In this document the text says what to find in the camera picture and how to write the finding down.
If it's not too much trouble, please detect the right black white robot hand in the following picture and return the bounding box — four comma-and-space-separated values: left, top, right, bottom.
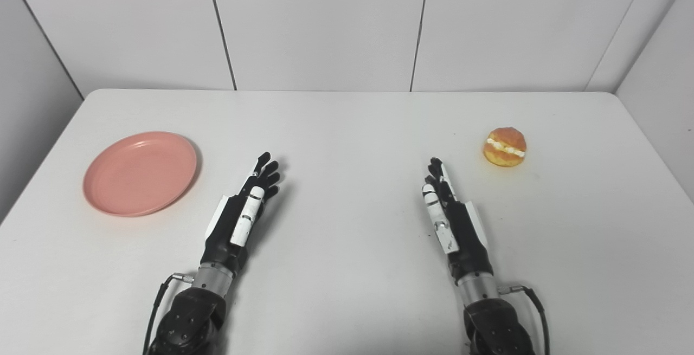
422, 157, 494, 282

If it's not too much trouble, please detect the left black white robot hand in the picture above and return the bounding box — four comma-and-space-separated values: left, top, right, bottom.
201, 152, 281, 278

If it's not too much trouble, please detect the cream puff pastry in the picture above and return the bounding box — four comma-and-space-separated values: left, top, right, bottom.
483, 127, 527, 168

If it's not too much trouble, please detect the pink round plate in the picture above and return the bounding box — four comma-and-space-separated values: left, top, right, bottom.
83, 131, 198, 217

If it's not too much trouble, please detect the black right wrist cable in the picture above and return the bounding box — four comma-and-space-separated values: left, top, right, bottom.
499, 285, 551, 355

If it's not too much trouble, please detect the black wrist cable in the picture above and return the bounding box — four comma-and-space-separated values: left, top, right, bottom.
499, 285, 551, 355
142, 273, 195, 355

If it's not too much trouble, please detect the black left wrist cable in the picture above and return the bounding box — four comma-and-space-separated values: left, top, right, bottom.
142, 273, 195, 355

